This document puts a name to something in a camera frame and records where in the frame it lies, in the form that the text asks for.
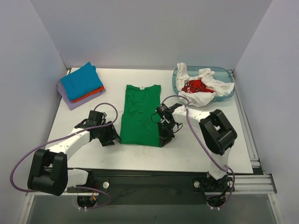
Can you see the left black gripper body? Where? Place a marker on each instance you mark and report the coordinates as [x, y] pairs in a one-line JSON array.
[[107, 135]]

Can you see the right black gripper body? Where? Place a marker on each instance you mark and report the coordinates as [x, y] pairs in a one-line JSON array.
[[166, 134]]

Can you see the green t shirt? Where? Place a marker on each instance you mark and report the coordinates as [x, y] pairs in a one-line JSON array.
[[139, 118]]

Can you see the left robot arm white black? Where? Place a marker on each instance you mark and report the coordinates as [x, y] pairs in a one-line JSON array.
[[49, 172]]

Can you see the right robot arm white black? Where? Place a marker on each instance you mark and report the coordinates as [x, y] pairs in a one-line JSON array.
[[212, 130]]

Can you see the folded orange t shirt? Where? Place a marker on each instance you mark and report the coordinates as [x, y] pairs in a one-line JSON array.
[[86, 96]]

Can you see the white t shirt red print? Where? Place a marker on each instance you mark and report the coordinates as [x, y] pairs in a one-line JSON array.
[[201, 89]]

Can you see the folded blue t shirt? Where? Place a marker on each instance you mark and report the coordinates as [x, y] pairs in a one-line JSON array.
[[82, 82]]

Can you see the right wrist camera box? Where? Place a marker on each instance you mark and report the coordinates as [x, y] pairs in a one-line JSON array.
[[162, 110]]

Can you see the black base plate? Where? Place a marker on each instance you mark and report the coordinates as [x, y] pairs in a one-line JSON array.
[[149, 197]]

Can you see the aluminium frame rail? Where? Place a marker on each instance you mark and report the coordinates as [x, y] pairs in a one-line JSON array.
[[244, 184]]

